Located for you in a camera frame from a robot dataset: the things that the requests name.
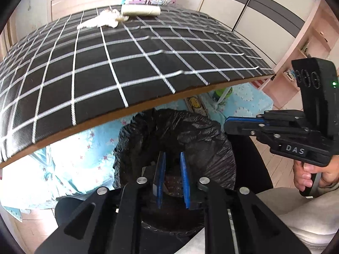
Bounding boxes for black checked tablecloth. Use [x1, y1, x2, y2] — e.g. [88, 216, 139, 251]
[0, 5, 276, 162]

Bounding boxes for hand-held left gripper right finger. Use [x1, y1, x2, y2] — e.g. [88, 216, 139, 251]
[180, 151, 308, 254]

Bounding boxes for person's right forearm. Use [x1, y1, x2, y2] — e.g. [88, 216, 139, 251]
[318, 181, 339, 199]

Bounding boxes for crumpled white tissue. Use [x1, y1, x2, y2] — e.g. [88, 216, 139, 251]
[76, 16, 106, 30]
[99, 9, 121, 28]

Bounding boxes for green bottle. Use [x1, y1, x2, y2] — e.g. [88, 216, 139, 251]
[213, 86, 233, 106]

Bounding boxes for person's right hand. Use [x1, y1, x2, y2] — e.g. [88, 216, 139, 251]
[293, 155, 339, 191]

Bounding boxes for white and grey wardrobe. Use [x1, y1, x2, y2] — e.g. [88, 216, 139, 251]
[199, 0, 322, 64]

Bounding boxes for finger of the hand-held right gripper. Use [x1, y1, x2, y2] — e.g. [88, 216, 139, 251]
[226, 110, 305, 125]
[224, 122, 310, 145]

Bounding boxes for wooden bookshelf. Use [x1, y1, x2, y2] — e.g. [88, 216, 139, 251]
[254, 0, 339, 106]

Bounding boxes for white paper roll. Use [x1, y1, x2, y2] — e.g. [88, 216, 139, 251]
[121, 4, 161, 16]

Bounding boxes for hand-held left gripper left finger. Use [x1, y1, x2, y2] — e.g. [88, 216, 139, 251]
[34, 151, 167, 254]

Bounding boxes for trash bin with black bag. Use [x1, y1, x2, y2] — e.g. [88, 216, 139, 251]
[113, 108, 237, 233]

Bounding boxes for wooden headboard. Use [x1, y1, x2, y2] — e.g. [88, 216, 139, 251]
[48, 0, 128, 22]

